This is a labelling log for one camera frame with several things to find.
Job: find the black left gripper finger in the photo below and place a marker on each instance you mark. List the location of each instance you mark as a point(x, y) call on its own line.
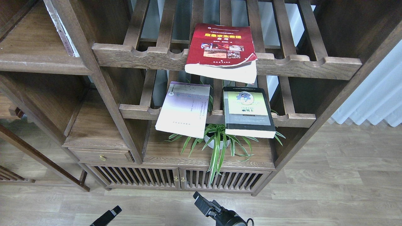
point(107, 217)

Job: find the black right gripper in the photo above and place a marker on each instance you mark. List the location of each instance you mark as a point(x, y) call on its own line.
point(222, 216)

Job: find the pale purple paperback book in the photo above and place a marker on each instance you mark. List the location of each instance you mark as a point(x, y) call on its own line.
point(184, 110)

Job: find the black green cover book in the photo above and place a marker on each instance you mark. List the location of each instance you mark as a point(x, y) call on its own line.
point(247, 112)

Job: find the brass drawer knob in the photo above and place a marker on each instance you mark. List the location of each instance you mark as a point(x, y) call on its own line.
point(102, 158)

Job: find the white plant pot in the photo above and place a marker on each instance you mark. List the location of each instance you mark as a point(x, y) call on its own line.
point(212, 143)

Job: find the green spider plant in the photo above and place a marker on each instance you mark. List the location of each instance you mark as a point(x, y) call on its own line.
point(218, 156)

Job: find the wooden furniture at left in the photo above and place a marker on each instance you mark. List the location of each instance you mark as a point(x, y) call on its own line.
point(10, 111)

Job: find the dark wooden bookshelf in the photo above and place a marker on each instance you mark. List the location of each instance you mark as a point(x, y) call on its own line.
point(312, 55)

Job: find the red thick book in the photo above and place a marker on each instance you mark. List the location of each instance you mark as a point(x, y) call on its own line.
point(222, 52)

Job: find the worn white upright book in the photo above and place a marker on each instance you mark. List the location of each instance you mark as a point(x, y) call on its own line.
point(63, 34)

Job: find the white curtain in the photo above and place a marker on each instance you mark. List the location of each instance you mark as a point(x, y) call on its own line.
point(379, 96)

